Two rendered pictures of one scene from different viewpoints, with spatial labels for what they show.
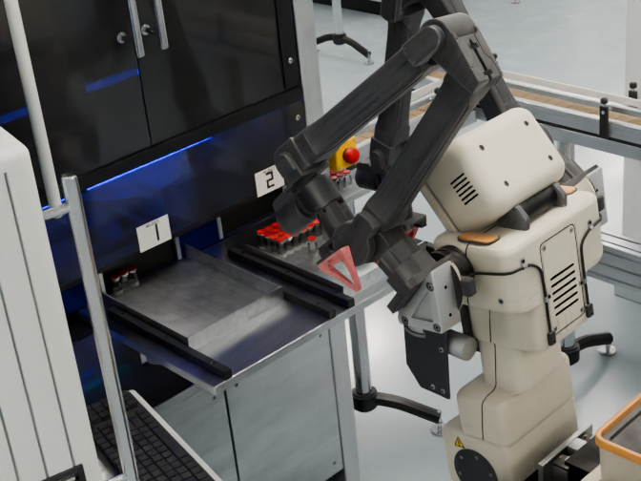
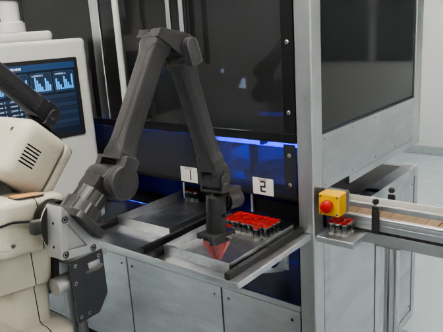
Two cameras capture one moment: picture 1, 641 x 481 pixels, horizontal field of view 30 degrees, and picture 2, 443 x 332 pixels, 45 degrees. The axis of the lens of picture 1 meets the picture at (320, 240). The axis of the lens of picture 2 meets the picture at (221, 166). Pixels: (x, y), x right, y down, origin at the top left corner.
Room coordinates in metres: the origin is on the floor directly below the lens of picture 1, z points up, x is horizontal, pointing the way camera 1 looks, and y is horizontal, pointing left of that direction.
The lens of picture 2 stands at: (2.15, -1.58, 1.56)
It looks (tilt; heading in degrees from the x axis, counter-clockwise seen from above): 15 degrees down; 80
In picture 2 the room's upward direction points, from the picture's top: 4 degrees counter-clockwise
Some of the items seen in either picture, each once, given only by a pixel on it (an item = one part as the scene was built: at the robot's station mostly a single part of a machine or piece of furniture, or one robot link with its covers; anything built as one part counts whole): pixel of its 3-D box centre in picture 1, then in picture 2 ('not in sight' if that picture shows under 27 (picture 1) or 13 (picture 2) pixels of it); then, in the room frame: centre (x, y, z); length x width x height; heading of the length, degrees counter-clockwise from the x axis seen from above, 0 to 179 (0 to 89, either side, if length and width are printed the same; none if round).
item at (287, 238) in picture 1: (306, 235); (246, 228); (2.50, 0.03, 0.91); 0.18 x 0.02 x 0.05; 130
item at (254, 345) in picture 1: (268, 283); (198, 233); (2.35, 0.13, 0.87); 0.70 x 0.48 x 0.02; 131
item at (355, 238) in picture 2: (335, 190); (343, 234); (2.81, -0.05, 0.87); 0.14 x 0.13 x 0.02; 41
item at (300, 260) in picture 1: (332, 248); (230, 239); (2.43, -0.03, 0.90); 0.34 x 0.26 x 0.04; 40
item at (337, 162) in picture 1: (337, 151); (333, 202); (2.77, -0.07, 1.00); 0.08 x 0.07 x 0.07; 41
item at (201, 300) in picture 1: (187, 294); (175, 211); (2.29, 0.30, 0.90); 0.34 x 0.26 x 0.04; 41
